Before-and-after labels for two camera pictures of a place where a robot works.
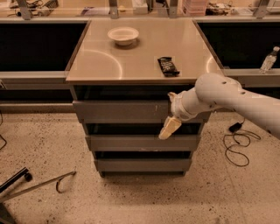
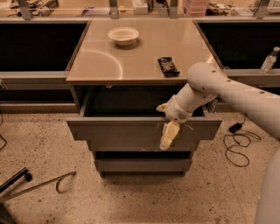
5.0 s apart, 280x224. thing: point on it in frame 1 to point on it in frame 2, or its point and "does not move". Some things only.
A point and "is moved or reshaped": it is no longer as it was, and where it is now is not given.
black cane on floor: (59, 178) does not move
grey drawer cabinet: (121, 76) does not move
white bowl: (123, 36) does not move
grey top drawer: (132, 108) is moved or reshaped
